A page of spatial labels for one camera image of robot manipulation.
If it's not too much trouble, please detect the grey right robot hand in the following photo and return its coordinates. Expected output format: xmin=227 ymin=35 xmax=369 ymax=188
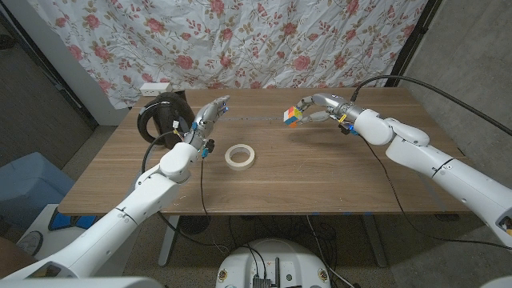
xmin=295 ymin=93 xmax=362 ymax=126

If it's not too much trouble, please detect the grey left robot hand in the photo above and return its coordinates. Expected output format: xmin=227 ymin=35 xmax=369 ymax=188
xmin=183 ymin=94 xmax=231 ymax=150

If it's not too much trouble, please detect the multicoloured Rubik's cube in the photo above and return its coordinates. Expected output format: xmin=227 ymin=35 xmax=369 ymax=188
xmin=283 ymin=106 xmax=303 ymax=129

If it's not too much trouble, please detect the black electric kettle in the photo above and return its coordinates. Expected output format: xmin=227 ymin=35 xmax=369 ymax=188
xmin=137 ymin=91 xmax=197 ymax=150

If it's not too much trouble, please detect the beige masking tape roll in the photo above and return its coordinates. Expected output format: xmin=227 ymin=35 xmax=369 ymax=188
xmin=224 ymin=143 xmax=256 ymax=172

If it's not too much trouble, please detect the white power strip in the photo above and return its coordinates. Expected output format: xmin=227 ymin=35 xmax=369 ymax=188
xmin=139 ymin=82 xmax=174 ymax=98

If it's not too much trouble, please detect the white floral backdrop cloth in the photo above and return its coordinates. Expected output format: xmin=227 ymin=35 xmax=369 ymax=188
xmin=26 ymin=0 xmax=429 ymax=110

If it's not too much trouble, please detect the black backdrop pole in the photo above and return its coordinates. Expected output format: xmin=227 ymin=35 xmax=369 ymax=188
xmin=384 ymin=0 xmax=443 ymax=88

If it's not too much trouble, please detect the black round floor disc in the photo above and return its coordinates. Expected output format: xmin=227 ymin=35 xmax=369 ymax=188
xmin=178 ymin=214 xmax=212 ymax=235

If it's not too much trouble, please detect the white table leg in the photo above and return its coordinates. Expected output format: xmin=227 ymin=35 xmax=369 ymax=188
xmin=158 ymin=214 xmax=181 ymax=267

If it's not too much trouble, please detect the grey table leg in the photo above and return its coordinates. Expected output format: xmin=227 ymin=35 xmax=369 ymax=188
xmin=362 ymin=214 xmax=388 ymax=268

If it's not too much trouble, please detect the white robot torso base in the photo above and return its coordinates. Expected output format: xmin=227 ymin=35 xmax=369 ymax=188
xmin=215 ymin=238 xmax=331 ymax=288

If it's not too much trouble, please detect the blue black floor pad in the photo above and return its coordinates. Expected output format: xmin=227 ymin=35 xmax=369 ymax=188
xmin=47 ymin=211 xmax=98 ymax=232

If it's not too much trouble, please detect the white floor platform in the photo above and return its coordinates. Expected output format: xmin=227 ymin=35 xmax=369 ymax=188
xmin=15 ymin=203 xmax=115 ymax=261

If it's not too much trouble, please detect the blue-grey storage box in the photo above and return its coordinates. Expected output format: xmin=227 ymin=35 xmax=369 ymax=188
xmin=0 ymin=151 xmax=76 ymax=231

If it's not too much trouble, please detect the white robot chest cover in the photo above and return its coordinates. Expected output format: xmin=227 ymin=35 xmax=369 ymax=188
xmin=0 ymin=276 xmax=165 ymax=288

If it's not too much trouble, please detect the grey sneaker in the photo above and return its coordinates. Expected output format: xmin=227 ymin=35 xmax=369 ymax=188
xmin=15 ymin=230 xmax=44 ymax=257

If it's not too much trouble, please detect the brown wooden surface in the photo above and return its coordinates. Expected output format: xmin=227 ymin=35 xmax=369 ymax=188
xmin=0 ymin=238 xmax=39 ymax=277

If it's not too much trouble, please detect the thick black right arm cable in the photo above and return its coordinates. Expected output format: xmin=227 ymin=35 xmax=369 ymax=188
xmin=350 ymin=74 xmax=512 ymax=137

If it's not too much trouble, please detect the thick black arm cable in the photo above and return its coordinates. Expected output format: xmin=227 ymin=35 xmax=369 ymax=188
xmin=350 ymin=74 xmax=512 ymax=137
xmin=141 ymin=130 xmax=229 ymax=253

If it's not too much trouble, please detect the thin black left wrist wire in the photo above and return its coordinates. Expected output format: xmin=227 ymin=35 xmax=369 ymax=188
xmin=198 ymin=156 xmax=225 ymax=257

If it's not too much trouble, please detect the thin black wrist wire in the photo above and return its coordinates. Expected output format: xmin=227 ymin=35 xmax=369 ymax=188
xmin=359 ymin=134 xmax=512 ymax=251
xmin=198 ymin=156 xmax=225 ymax=257

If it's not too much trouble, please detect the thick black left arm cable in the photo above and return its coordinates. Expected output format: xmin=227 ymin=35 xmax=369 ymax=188
xmin=141 ymin=130 xmax=229 ymax=253

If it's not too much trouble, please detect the thin black right wrist wire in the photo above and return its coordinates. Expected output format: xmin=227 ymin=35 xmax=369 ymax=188
xmin=359 ymin=134 xmax=512 ymax=251

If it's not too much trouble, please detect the black door frame rail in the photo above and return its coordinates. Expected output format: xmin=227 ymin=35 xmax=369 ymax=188
xmin=0 ymin=3 xmax=100 ymax=131

